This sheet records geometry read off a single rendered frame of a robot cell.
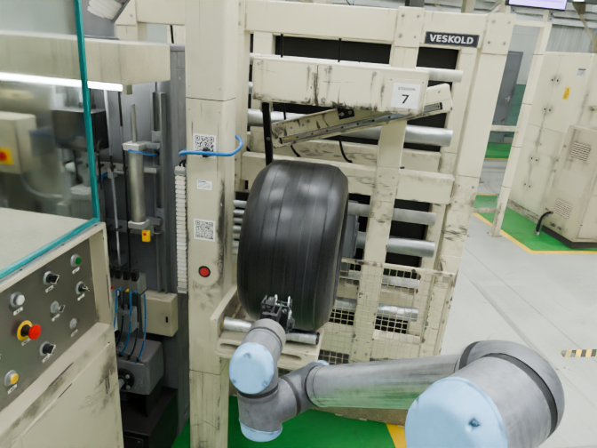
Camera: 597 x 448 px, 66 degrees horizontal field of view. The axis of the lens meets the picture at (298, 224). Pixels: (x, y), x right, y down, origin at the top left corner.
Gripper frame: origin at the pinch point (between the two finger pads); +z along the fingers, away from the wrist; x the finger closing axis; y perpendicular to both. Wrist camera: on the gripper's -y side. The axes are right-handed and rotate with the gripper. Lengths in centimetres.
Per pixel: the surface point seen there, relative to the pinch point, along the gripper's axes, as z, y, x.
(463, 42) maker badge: 77, 85, -48
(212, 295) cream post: 31.3, -13.7, 31.1
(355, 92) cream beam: 48, 62, -11
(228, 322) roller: 24.9, -19.7, 22.7
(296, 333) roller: 24.9, -19.9, -1.4
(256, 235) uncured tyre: 9.8, 17.4, 11.6
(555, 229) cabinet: 431, -52, -236
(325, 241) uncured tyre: 11.4, 17.9, -8.8
